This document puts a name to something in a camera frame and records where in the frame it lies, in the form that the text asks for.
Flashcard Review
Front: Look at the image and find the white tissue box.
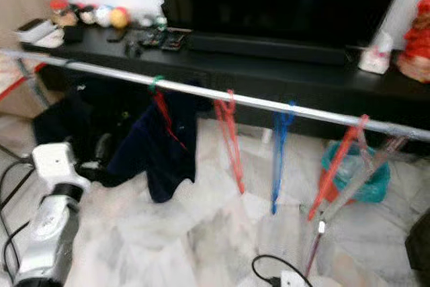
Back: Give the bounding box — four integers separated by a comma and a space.
358, 32, 394, 74

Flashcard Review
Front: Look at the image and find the black hanging garment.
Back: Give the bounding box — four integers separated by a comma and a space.
34, 79, 148, 183

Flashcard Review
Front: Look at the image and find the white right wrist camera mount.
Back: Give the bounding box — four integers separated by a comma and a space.
281, 270, 316, 287

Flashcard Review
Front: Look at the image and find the silver clothes rack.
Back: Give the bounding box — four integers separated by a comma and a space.
0, 48, 430, 278

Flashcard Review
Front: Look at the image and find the red lidded jar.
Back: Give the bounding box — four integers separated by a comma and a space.
50, 0, 78, 28

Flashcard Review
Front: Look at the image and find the wooden cabinet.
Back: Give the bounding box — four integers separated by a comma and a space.
0, 0, 61, 49

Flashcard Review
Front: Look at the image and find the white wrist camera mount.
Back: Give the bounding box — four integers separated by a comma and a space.
32, 142, 89, 194
281, 270, 316, 287

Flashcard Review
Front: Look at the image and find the black round plush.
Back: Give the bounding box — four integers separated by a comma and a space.
77, 5, 97, 26

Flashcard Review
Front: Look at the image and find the navy red-trimmed garment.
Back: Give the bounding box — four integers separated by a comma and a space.
107, 92, 209, 204

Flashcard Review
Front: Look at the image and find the black wallet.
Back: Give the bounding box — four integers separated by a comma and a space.
62, 26, 85, 44

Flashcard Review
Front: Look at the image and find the red gold figurine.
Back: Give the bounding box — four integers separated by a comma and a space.
398, 0, 430, 83

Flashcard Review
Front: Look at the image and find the green plastic hanger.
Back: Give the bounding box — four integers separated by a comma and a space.
150, 74, 166, 94

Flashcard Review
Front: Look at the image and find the orange round plush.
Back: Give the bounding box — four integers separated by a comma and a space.
110, 7, 131, 30

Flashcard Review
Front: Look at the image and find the blue plastic hanger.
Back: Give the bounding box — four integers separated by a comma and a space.
271, 102, 298, 215

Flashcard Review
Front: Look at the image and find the red bin teal liner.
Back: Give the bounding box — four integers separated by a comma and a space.
319, 140, 392, 204

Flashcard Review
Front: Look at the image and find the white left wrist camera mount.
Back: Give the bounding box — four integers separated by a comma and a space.
32, 142, 89, 194

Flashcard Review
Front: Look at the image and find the small black box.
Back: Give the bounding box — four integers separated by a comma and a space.
161, 32, 187, 52

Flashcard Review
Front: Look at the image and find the black TV console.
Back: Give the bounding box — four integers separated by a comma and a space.
34, 26, 430, 141

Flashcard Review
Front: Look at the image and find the red plastic hanger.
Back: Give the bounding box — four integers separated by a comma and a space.
308, 114, 370, 222
214, 91, 246, 195

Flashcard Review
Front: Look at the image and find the white round plush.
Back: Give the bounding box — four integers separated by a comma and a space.
94, 5, 112, 28

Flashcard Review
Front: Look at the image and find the black folded pouch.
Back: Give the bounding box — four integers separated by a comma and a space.
125, 40, 143, 58

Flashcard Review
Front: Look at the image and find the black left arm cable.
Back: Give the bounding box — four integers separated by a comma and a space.
0, 155, 41, 278

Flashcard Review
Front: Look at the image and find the black remote control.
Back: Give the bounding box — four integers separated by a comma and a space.
152, 30, 166, 49
141, 30, 155, 48

